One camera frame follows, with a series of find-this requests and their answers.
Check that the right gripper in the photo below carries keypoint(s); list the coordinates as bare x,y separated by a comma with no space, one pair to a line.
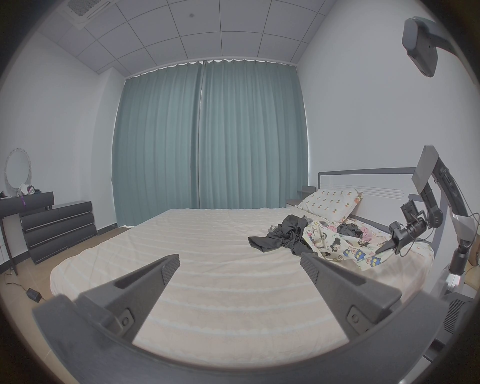
407,234

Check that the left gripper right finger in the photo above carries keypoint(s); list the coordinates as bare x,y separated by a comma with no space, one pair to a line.
375,305

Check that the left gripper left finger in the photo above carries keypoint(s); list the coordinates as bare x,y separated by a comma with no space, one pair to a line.
105,305

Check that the white printed pyjama top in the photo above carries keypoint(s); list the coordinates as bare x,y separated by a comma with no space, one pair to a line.
348,251

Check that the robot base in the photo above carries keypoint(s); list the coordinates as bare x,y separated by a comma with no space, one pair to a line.
454,315

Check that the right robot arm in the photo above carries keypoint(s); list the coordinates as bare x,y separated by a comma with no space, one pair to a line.
425,168

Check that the bed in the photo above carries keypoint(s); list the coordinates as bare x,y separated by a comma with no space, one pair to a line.
225,262

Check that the pink garment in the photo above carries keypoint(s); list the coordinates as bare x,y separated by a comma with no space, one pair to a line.
366,233

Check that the dark grey garment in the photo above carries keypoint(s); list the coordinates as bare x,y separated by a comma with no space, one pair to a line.
348,229

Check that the black power adapter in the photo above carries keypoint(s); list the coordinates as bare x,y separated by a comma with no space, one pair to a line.
33,294

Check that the white printed pillow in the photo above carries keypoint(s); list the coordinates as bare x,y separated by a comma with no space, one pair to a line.
330,204

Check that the black chest of drawers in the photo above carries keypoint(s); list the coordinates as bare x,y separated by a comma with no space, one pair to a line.
56,232

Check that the grey bedside table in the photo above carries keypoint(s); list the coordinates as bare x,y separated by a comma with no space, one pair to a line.
303,193

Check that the black garment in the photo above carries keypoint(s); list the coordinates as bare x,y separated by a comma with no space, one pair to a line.
285,234

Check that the black dressing table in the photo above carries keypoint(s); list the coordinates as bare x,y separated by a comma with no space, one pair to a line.
26,204

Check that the round white mirror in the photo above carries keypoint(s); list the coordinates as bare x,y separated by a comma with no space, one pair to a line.
17,167

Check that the blue-green curtain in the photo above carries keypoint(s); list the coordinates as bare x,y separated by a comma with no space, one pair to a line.
161,150

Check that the white ceiling air conditioner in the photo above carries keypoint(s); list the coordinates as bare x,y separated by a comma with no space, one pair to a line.
88,9

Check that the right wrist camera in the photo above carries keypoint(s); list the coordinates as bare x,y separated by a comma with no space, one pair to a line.
411,212

